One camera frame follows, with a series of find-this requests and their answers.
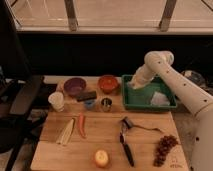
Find white cloth in tray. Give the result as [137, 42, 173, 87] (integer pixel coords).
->
[150, 92, 170, 106]

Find corn cob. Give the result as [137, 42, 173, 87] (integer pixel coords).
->
[56, 118, 75, 146]

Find orange bowl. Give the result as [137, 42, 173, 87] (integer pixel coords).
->
[98, 75, 119, 94]

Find small blue cup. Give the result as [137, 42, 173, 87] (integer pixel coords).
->
[84, 99, 95, 110]

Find black rectangular block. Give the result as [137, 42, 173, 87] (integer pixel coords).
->
[76, 91, 97, 102]

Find black office chair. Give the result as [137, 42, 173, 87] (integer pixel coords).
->
[0, 0, 46, 171]

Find small metal cup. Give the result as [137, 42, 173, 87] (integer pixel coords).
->
[101, 98, 112, 112]

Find purple bowl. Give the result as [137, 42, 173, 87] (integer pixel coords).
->
[63, 77, 86, 97]

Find dark twig stem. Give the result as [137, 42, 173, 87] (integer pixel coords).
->
[133, 125, 164, 133]

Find black handled peeler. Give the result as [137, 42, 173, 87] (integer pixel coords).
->
[119, 117, 135, 167]

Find bunch of red grapes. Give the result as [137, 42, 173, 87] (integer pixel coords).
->
[153, 135, 178, 167]

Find green plastic tray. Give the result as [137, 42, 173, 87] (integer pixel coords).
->
[121, 75, 177, 111]

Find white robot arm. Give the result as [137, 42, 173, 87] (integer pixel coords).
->
[130, 51, 213, 171]

